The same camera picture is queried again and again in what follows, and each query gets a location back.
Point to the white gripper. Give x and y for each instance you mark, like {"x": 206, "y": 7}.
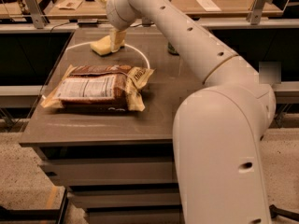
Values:
{"x": 116, "y": 19}

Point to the yellow sponge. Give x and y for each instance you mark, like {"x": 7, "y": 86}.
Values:
{"x": 104, "y": 47}

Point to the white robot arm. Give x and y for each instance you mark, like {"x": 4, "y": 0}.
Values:
{"x": 217, "y": 130}

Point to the brown chip bag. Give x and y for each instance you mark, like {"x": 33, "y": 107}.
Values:
{"x": 111, "y": 87}

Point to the small paper note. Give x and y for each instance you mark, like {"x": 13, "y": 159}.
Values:
{"x": 69, "y": 4}

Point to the green soda can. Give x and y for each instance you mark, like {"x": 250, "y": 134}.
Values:
{"x": 171, "y": 49}

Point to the white paper sheet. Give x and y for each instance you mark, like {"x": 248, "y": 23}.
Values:
{"x": 208, "y": 5}

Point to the grey drawer cabinet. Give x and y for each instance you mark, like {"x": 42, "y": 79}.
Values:
{"x": 116, "y": 166}

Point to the black chair base leg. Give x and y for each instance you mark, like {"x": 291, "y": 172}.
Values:
{"x": 275, "y": 212}

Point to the grey metal bracket left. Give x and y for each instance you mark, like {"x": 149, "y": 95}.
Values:
{"x": 36, "y": 14}

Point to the grey metal bracket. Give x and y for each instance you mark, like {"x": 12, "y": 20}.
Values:
{"x": 256, "y": 12}
{"x": 36, "y": 14}

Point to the grey metal bracket right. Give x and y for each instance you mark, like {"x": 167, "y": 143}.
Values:
{"x": 256, "y": 12}

